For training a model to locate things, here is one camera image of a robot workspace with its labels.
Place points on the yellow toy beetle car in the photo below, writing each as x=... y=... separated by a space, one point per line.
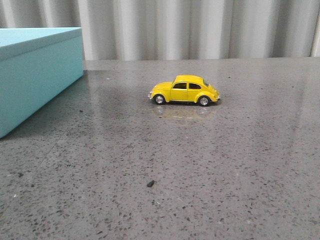
x=185 y=88

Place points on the light blue storage box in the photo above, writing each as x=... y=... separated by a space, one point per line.
x=36 y=64

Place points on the small black debris chunk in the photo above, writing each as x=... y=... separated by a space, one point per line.
x=150 y=184

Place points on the white pleated curtain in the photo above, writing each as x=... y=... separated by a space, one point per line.
x=131 y=30

